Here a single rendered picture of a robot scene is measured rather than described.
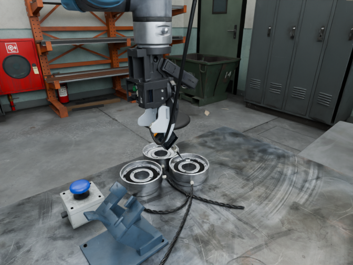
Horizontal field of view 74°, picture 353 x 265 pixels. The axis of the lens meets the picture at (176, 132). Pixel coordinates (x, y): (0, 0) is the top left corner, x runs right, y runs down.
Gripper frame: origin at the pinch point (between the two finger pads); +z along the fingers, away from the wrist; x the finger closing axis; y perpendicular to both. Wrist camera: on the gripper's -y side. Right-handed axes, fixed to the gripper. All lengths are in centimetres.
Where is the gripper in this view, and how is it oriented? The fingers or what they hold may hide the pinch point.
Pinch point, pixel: (163, 133)
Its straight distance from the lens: 56.9
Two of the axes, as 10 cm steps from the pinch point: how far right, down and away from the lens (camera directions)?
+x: 6.6, 3.1, -6.8
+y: -7.5, 2.7, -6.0
